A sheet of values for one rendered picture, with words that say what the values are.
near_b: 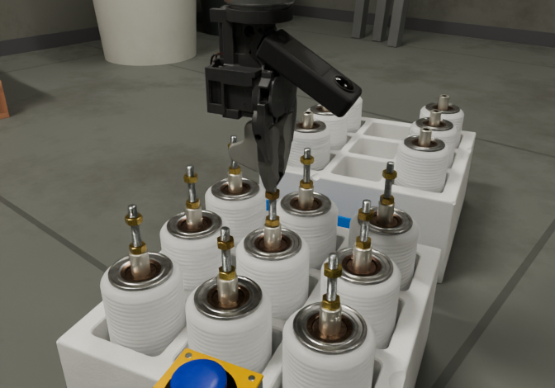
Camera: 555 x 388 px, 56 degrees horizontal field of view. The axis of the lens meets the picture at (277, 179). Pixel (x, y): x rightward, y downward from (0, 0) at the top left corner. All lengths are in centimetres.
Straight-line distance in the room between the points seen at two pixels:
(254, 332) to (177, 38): 229
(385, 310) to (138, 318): 28
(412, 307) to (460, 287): 37
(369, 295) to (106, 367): 31
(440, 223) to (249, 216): 38
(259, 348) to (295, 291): 11
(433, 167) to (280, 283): 45
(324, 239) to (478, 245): 53
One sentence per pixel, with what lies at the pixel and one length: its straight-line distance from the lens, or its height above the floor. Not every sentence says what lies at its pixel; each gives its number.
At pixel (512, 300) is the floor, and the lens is 107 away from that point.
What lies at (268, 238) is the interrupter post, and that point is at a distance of 66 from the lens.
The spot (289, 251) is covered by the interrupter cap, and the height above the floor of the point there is 25.
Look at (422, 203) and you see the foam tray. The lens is 98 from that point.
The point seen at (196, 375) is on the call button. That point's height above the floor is 33.
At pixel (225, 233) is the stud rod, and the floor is 34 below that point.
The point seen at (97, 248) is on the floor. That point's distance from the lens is 119.
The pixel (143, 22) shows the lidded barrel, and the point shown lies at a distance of 269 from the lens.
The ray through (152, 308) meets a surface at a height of 23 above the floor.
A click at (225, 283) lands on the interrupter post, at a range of 56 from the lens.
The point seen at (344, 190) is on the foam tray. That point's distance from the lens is 101.
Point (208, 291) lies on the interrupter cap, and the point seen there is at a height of 25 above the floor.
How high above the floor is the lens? 62
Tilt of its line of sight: 26 degrees down
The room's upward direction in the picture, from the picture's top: straight up
